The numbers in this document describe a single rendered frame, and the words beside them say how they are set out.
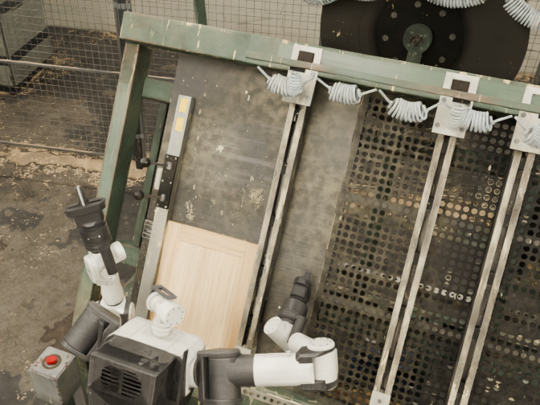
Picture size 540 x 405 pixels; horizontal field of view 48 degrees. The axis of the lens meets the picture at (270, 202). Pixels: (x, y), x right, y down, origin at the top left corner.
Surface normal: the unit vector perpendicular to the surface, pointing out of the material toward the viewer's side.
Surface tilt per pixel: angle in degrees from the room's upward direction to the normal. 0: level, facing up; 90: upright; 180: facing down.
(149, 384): 67
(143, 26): 58
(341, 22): 90
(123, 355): 23
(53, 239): 0
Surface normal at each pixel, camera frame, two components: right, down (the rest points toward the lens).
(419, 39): -0.35, 0.55
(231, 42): -0.28, 0.05
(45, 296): 0.04, -0.80
